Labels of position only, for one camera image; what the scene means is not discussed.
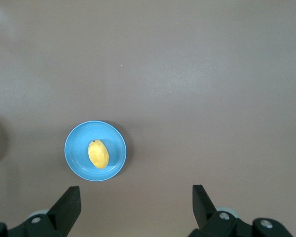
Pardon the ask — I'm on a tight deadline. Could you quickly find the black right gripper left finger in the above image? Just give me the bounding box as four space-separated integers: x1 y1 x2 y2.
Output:
0 186 81 237

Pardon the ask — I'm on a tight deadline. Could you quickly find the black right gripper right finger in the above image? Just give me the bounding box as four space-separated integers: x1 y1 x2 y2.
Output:
188 184 293 237

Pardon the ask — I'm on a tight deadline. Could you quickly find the yellow potato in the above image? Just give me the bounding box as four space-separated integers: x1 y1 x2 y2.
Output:
88 139 110 169

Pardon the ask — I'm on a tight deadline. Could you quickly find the blue round plate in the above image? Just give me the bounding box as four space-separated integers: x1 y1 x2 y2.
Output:
64 120 127 182

